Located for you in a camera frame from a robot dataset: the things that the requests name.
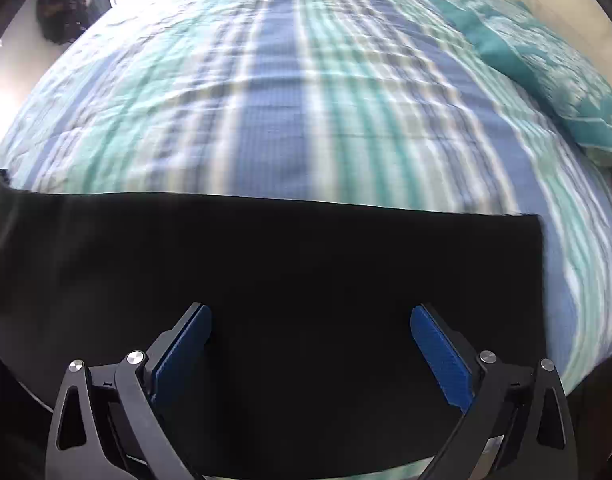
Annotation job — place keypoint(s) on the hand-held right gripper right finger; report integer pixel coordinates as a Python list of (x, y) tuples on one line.
[(441, 360)]

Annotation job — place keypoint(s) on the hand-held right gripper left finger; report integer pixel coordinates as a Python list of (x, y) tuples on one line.
[(183, 355)]

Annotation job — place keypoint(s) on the black pants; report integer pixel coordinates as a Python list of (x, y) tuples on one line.
[(306, 270)]

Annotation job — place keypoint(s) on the striped bed cover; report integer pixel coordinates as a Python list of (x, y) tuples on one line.
[(286, 100)]

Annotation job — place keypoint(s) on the large teal floral pillow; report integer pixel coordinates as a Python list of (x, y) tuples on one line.
[(536, 55)]

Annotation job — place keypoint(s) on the coat rack with dark clothes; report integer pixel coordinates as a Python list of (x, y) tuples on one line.
[(61, 12)]

